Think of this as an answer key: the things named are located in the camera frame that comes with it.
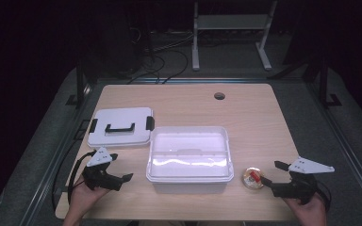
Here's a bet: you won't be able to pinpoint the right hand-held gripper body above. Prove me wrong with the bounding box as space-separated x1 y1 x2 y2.
270 155 336 205

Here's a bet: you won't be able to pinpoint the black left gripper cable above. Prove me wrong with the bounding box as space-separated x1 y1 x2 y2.
67 150 97 205

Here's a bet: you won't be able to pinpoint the black floor cables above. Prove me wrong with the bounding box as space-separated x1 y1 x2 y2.
126 27 196 85

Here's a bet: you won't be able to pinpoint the black frame post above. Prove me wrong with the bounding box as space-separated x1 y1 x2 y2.
319 59 343 109
65 59 91 109

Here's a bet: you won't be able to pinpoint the white lid with black handle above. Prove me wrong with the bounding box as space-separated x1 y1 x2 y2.
87 106 156 149

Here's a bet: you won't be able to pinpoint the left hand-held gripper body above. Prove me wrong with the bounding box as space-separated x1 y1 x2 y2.
81 146 123 191

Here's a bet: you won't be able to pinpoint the white plastic storage box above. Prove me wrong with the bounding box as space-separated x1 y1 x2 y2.
145 125 235 195

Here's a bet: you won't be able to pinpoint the small round clear cup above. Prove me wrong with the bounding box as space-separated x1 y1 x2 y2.
242 167 265 190

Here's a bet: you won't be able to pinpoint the person's right hand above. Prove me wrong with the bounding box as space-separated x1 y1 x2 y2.
283 192 328 226

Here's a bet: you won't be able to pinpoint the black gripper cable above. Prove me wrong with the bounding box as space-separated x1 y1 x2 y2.
67 150 97 205
314 181 333 212

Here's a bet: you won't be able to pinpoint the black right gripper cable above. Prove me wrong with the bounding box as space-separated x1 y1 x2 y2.
314 181 333 212

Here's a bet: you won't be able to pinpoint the person's left hand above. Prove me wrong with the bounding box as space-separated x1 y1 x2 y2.
70 175 110 218

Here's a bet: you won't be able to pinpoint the grey metal stand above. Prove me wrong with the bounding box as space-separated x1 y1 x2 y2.
191 0 278 72

